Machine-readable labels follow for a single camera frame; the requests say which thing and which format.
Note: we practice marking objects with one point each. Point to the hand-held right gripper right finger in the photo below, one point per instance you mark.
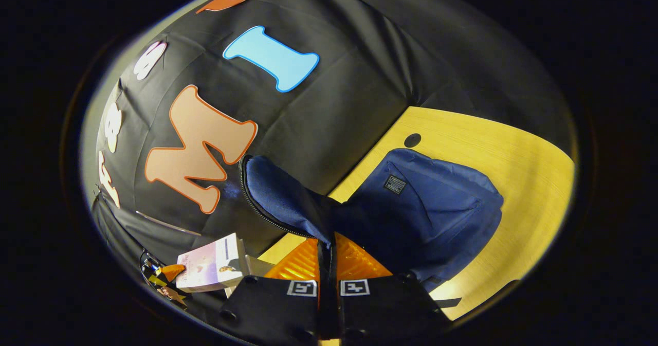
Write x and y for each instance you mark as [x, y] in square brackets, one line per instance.
[390, 310]

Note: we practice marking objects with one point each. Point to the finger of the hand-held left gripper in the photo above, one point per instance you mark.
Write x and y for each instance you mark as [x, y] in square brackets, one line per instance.
[172, 294]
[174, 272]

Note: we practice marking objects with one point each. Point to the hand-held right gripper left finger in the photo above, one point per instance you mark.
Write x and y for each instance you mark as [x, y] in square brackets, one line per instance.
[277, 310]

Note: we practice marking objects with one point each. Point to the pink book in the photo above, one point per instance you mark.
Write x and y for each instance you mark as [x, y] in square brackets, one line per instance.
[211, 266]

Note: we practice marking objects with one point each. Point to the white bookshelf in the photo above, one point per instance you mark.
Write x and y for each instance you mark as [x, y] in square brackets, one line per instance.
[257, 269]

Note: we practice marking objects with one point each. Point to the blue schoolbag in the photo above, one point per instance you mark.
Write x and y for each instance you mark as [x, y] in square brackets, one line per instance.
[437, 217]

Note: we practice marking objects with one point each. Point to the black table grommet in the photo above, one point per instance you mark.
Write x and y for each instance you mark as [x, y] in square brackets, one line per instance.
[412, 140]

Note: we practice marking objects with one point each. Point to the black backdrop cloth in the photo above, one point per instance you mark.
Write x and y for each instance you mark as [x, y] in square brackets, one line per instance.
[385, 68]

